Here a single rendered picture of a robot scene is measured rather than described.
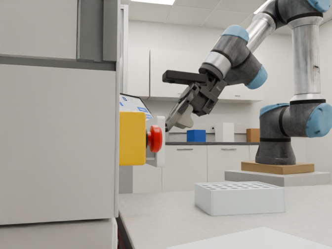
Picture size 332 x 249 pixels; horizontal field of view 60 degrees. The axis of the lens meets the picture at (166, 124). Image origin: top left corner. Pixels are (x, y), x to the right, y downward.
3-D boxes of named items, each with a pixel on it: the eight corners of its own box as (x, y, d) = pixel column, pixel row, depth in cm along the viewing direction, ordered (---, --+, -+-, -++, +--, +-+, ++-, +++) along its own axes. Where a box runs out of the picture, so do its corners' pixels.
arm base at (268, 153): (266, 159, 125) (266, 137, 125) (302, 162, 114) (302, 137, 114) (247, 162, 114) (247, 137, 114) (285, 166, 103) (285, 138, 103)
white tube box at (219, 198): (258, 201, 54) (258, 181, 54) (285, 212, 45) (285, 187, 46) (194, 204, 51) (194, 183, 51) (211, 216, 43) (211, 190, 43)
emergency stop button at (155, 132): (158, 152, 44) (158, 126, 44) (164, 152, 40) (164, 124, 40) (138, 152, 43) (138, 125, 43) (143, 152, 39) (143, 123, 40)
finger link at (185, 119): (186, 140, 73) (203, 111, 76) (167, 126, 72) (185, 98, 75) (181, 141, 75) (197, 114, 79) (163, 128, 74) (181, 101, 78)
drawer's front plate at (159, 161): (142, 160, 89) (142, 124, 90) (165, 167, 61) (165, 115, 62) (136, 160, 88) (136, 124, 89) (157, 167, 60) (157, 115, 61)
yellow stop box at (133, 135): (141, 162, 45) (142, 116, 45) (150, 165, 38) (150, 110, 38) (108, 162, 43) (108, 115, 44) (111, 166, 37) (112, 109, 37)
